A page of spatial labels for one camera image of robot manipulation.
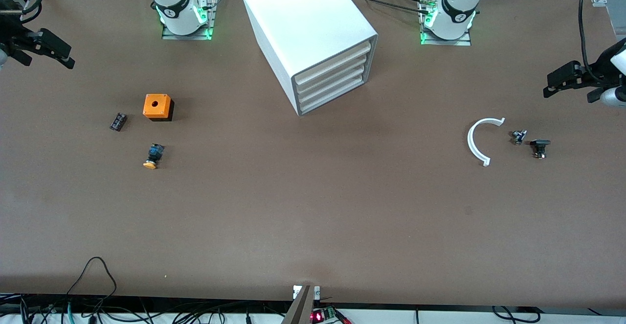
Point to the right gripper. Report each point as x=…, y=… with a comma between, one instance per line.
x=11, y=38

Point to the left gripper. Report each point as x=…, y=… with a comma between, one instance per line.
x=599, y=75

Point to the black flat-cap push button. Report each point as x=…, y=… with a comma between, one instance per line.
x=540, y=145

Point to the yellow mushroom push button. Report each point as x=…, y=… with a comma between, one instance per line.
x=153, y=156

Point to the small black terminal block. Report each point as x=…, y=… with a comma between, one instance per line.
x=118, y=121

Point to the white curved plastic arc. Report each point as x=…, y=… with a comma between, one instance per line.
x=471, y=143

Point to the orange box with hole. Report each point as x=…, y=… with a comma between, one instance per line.
x=156, y=106

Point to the circuit board with red light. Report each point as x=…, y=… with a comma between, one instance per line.
x=323, y=315

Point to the small black silver switch part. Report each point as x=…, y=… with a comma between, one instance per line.
x=518, y=136

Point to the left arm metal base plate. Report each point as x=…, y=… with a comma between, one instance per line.
x=450, y=42

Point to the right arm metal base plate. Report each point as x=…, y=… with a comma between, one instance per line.
x=211, y=15

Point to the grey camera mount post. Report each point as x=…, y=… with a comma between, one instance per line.
x=301, y=309

